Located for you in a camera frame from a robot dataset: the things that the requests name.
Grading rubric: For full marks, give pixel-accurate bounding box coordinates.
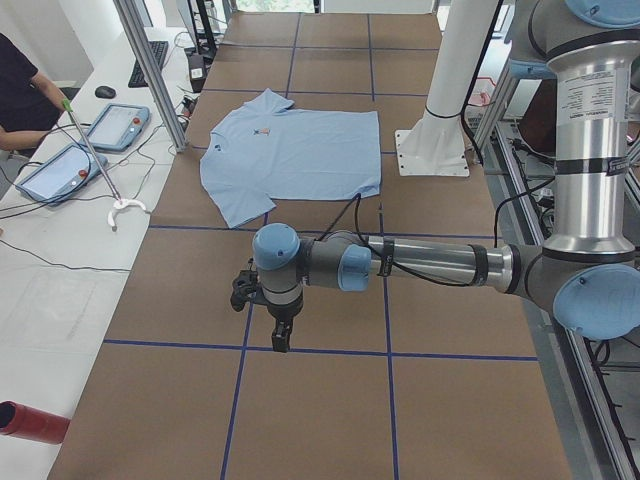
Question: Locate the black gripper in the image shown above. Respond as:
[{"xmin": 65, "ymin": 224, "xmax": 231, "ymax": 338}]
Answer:
[{"xmin": 267, "ymin": 301, "xmax": 302, "ymax": 353}]

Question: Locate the light blue t-shirt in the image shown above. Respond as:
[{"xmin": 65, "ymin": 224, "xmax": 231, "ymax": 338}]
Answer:
[{"xmin": 200, "ymin": 89, "xmax": 381, "ymax": 228}]

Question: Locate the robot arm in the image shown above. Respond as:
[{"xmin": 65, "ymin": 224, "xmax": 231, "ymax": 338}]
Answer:
[{"xmin": 231, "ymin": 1, "xmax": 639, "ymax": 352}]

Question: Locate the far blue teach pendant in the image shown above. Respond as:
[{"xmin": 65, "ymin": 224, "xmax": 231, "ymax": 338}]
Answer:
[{"xmin": 86, "ymin": 103, "xmax": 151, "ymax": 153}]

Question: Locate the blue teach pendant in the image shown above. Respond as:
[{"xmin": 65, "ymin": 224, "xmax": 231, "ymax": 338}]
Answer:
[
  {"xmin": 86, "ymin": 103, "xmax": 151, "ymax": 153},
  {"xmin": 15, "ymin": 144, "xmax": 101, "ymax": 205}
]

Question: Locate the near blue teach pendant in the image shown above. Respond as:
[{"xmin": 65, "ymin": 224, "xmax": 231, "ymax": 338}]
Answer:
[{"xmin": 15, "ymin": 144, "xmax": 101, "ymax": 205}]

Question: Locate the red cylinder bottle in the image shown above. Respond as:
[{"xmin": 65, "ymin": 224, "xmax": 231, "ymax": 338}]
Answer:
[{"xmin": 1, "ymin": 401, "xmax": 70, "ymax": 445}]

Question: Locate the black power adapter box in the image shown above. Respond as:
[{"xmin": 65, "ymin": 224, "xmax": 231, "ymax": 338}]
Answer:
[{"xmin": 187, "ymin": 53, "xmax": 207, "ymax": 93}]

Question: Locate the black keyboard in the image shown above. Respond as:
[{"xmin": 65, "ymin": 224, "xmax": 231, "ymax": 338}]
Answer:
[{"xmin": 127, "ymin": 40, "xmax": 170, "ymax": 89}]

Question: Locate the black computer mouse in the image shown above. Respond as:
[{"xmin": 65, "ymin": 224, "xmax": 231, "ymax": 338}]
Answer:
[{"xmin": 94, "ymin": 85, "xmax": 116, "ymax": 99}]

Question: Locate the seated person dark shirt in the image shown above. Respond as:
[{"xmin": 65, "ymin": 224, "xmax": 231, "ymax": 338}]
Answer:
[{"xmin": 1, "ymin": 34, "xmax": 66, "ymax": 157}]

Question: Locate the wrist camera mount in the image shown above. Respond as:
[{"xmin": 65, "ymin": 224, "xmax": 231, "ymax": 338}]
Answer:
[{"xmin": 230, "ymin": 269, "xmax": 267, "ymax": 312}]

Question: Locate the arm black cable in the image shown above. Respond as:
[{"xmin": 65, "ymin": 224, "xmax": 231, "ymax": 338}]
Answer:
[{"xmin": 319, "ymin": 194, "xmax": 556, "ymax": 288}]

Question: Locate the white camera pillar base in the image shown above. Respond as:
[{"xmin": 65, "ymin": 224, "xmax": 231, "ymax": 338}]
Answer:
[{"xmin": 396, "ymin": 0, "xmax": 502, "ymax": 177}]

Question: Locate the aluminium frame post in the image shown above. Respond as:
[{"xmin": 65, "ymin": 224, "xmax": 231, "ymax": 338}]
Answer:
[{"xmin": 113, "ymin": 0, "xmax": 187, "ymax": 153}]

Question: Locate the aluminium frame table rail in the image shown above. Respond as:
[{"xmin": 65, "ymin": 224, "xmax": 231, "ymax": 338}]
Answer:
[{"xmin": 478, "ymin": 120, "xmax": 639, "ymax": 479}]

